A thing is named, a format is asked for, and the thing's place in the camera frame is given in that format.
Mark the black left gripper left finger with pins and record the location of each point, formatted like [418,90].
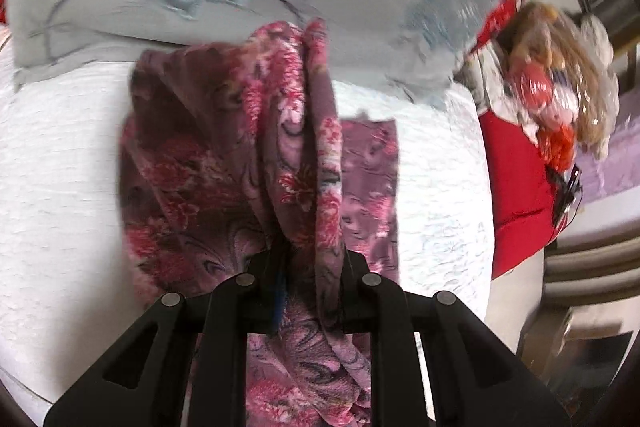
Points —
[184,361]

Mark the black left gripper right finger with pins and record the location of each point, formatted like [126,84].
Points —
[434,363]

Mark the purple floral fleece garment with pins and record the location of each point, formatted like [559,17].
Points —
[229,148]

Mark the white quilted bedspread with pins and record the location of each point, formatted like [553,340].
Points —
[66,291]

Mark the lavender covered bench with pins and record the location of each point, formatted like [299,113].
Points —
[596,258]

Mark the red patterned blanket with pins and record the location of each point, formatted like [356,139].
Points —
[522,196]

